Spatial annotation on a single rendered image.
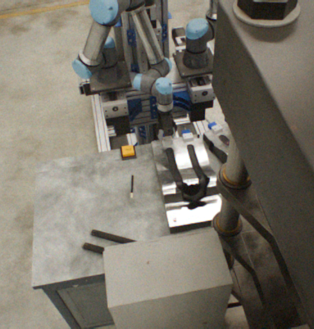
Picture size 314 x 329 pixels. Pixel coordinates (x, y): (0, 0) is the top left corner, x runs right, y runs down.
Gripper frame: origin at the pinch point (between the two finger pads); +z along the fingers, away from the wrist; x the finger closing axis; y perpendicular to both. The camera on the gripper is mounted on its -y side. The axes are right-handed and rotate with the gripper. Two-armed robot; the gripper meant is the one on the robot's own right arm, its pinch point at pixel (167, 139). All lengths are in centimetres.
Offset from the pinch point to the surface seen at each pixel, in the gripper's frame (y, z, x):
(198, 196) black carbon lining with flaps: -35.6, 4.0, -7.7
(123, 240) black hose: -51, 4, 29
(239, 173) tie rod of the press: -78, -67, -6
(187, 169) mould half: -20.4, 2.1, -6.2
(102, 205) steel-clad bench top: -26.1, 11.2, 37.4
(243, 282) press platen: -85, -13, -11
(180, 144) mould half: -3.2, 2.2, -6.5
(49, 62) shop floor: 219, 92, 85
